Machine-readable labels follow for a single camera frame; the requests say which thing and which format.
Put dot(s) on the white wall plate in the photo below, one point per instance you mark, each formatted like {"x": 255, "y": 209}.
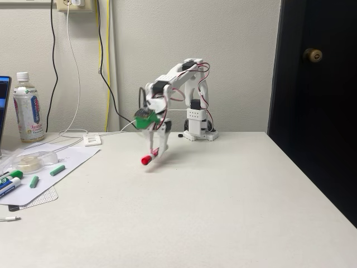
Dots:
{"x": 92, "y": 140}

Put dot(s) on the white charger plug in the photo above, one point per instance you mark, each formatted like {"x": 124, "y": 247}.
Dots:
{"x": 78, "y": 2}

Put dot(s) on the jasmine tea plastic bottle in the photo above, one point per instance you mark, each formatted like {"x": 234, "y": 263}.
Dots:
{"x": 28, "y": 111}

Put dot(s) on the red Expo dry-erase marker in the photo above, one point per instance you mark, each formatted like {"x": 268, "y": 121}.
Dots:
{"x": 147, "y": 159}

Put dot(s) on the green Expo marker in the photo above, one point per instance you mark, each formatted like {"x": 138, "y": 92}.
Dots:
{"x": 12, "y": 174}

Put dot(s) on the green chalk piece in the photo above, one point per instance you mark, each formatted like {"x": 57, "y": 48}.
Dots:
{"x": 57, "y": 170}
{"x": 34, "y": 181}

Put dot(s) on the clear tape dispenser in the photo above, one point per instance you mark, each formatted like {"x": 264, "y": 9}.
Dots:
{"x": 30, "y": 162}

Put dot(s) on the brass door knob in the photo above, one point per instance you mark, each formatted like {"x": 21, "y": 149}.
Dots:
{"x": 312, "y": 55}

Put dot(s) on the blue Expo marker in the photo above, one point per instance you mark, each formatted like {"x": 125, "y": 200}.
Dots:
{"x": 11, "y": 185}

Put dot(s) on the grey mesh pad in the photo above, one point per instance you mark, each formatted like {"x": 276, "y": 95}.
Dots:
{"x": 47, "y": 196}

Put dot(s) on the beige wall outlet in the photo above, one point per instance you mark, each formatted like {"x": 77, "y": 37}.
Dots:
{"x": 62, "y": 7}

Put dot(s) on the dark door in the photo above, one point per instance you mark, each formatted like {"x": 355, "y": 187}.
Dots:
{"x": 320, "y": 125}

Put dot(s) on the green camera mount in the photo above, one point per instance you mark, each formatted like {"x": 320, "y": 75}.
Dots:
{"x": 145, "y": 120}

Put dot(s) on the white paper sheet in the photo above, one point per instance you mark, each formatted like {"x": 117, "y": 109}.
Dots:
{"x": 75, "y": 159}

